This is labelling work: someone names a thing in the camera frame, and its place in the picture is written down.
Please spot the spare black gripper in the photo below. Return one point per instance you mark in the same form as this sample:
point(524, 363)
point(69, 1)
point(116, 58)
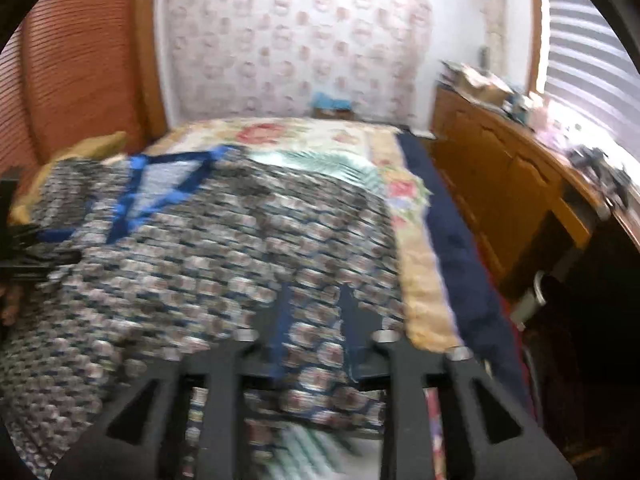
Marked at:
point(614, 185)
point(589, 157)

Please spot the brown slatted wooden headboard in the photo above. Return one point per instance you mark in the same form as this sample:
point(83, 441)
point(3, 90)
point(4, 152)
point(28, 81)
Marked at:
point(75, 60)

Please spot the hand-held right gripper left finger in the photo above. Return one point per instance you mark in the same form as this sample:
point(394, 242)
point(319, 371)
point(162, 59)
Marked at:
point(281, 332)

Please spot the navy bed sheet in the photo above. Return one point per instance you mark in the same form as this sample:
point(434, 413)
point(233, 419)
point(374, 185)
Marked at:
point(465, 260)

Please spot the patterned mattress against wall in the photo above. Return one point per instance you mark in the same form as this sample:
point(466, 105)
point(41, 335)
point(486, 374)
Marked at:
point(300, 35)

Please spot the person's left hand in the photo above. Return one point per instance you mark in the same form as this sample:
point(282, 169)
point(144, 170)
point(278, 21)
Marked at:
point(7, 307)

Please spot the floral bed blanket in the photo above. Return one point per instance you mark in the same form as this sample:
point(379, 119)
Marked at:
point(280, 132)

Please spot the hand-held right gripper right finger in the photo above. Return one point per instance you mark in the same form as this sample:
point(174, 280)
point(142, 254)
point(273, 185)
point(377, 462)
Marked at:
point(350, 332)

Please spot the grey window blind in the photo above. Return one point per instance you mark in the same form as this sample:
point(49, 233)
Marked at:
point(590, 45)

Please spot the small cardboard box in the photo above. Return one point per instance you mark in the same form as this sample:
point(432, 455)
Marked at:
point(334, 114)

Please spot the dark circle patterned garment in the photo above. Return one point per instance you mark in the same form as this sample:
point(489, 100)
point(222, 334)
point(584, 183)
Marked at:
point(200, 240)

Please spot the open cardboard box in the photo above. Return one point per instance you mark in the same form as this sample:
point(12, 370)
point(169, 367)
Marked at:
point(480, 85)

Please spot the long wooden cabinet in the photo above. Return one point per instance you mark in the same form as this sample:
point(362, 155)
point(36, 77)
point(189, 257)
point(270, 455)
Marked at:
point(500, 170)

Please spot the blue plastic pack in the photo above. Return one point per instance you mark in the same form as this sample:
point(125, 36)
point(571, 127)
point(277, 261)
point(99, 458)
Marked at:
point(331, 101)

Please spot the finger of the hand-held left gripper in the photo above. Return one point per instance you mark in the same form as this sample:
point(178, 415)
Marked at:
point(45, 257)

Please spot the wooden window frame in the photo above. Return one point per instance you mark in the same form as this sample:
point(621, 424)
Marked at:
point(536, 25)

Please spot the leaf print bed sheet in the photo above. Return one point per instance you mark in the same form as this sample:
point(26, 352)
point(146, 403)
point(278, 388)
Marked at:
point(330, 165)

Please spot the yellow embroidered pillow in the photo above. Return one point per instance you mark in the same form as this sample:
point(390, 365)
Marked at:
point(95, 147)

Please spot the grey trash bin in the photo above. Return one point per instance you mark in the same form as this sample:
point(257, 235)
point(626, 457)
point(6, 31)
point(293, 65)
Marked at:
point(532, 295)

